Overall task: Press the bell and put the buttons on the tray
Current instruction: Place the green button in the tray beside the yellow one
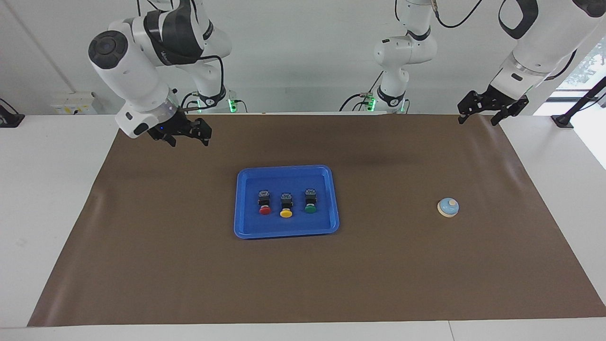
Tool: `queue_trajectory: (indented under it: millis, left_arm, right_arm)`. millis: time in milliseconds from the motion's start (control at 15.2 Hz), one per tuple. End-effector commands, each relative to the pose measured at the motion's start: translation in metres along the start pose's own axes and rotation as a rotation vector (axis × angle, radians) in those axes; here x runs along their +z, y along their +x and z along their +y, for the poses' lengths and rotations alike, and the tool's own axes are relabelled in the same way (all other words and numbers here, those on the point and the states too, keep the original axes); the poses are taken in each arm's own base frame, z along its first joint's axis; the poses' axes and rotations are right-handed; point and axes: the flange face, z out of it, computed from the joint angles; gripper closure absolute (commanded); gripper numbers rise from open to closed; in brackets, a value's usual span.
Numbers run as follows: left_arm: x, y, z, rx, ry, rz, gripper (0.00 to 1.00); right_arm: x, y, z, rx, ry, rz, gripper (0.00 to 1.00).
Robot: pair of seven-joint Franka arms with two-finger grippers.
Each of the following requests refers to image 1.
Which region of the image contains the light blue call bell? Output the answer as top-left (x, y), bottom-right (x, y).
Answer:
top-left (437, 197), bottom-right (460, 218)

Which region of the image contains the blue plastic tray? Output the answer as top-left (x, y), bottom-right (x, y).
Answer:
top-left (233, 165), bottom-right (340, 239)

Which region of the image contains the black clamp with slanted rod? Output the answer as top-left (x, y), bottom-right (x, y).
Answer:
top-left (551, 76), bottom-right (606, 128)

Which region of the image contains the small black table clamp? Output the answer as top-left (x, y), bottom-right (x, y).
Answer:
top-left (0, 98), bottom-right (25, 128)

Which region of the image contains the brown table mat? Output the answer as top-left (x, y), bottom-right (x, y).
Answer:
top-left (27, 114), bottom-right (606, 327)

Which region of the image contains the black right arm base cable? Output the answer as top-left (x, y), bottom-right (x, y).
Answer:
top-left (179, 91), bottom-right (199, 114)

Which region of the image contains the black arm base cable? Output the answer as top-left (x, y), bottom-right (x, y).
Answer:
top-left (339, 71), bottom-right (385, 112)
top-left (179, 91), bottom-right (199, 114)

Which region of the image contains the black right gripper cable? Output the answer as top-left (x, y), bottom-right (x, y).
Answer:
top-left (137, 0), bottom-right (224, 113)

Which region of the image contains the white wall outlet box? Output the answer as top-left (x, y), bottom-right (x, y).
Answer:
top-left (51, 92), bottom-right (119, 115)

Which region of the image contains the black left arm base cable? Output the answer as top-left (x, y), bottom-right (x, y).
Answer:
top-left (339, 71), bottom-right (385, 112)

